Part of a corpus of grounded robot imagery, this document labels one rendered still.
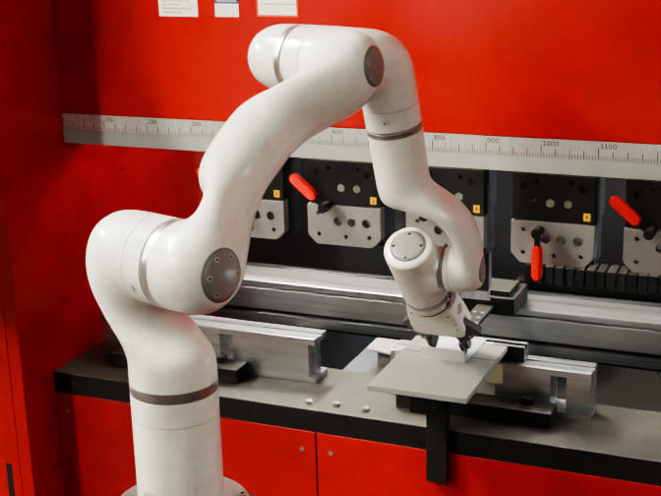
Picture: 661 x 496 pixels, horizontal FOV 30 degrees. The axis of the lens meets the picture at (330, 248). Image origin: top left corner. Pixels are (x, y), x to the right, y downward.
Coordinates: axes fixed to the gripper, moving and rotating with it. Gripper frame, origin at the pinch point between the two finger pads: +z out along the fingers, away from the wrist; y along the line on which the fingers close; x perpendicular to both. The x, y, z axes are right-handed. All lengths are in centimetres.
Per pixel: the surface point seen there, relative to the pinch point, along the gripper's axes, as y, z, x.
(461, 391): -7.9, -8.6, 13.7
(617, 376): 16, 236, -117
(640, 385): 6, 232, -113
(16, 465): 88, 12, 35
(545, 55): -16, -36, -38
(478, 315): 0.9, 14.9, -14.4
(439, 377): -2.2, -5.7, 10.3
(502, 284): -0.4, 20.2, -25.1
